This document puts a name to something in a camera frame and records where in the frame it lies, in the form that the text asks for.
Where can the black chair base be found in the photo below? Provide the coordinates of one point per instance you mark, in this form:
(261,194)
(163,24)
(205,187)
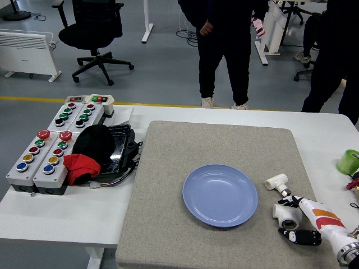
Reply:
(304,73)

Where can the white paper sheet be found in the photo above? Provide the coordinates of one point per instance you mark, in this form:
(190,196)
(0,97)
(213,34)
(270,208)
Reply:
(124,115)

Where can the red cloth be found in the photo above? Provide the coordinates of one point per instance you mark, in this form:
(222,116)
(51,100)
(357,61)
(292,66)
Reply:
(81,166)

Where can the green tape roll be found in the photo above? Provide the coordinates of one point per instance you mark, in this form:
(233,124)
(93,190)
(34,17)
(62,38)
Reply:
(346,164)

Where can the seated person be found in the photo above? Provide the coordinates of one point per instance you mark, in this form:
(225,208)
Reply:
(310,33)

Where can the white tee pipe fitting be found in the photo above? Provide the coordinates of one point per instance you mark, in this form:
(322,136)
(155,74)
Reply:
(291,216)

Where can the four-button control box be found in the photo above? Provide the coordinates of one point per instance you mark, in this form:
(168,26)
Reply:
(94,112)
(57,112)

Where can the pink phone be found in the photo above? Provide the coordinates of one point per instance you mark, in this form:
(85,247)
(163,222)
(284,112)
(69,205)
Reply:
(259,28)

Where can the black cloth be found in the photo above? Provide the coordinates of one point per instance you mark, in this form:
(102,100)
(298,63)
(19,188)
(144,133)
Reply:
(94,144)

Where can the person's hand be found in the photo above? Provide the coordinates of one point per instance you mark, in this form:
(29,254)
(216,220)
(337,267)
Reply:
(206,28)

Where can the white green-red switch box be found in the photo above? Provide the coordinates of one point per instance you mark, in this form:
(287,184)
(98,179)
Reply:
(108,106)

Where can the white panel heater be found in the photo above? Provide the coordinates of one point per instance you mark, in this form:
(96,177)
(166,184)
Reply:
(25,53)

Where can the black flat electronic device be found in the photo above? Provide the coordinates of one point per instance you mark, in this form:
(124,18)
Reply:
(122,148)

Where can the five-button control box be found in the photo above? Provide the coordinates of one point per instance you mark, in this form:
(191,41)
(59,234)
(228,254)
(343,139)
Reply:
(19,176)
(46,179)

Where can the white desk leg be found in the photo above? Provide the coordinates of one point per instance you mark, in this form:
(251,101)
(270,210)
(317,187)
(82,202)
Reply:
(147,28)

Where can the black office chair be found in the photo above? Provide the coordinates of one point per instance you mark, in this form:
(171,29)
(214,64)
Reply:
(91,30)

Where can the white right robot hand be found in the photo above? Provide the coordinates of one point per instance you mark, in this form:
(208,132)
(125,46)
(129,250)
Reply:
(322,217)

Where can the blue round plate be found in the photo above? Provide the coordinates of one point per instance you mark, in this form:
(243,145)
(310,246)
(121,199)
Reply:
(220,196)

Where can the black round stand base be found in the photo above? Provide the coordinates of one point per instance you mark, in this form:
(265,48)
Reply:
(16,14)

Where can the white table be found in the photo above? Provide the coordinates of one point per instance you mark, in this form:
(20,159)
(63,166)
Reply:
(70,213)

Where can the white desk frame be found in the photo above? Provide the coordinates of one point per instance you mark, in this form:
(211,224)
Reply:
(273,30)

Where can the small grey switch box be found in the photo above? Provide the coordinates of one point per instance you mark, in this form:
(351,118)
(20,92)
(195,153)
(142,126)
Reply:
(76,99)

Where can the grey-brown mat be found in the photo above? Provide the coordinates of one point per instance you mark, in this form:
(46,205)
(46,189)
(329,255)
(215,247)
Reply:
(210,145)

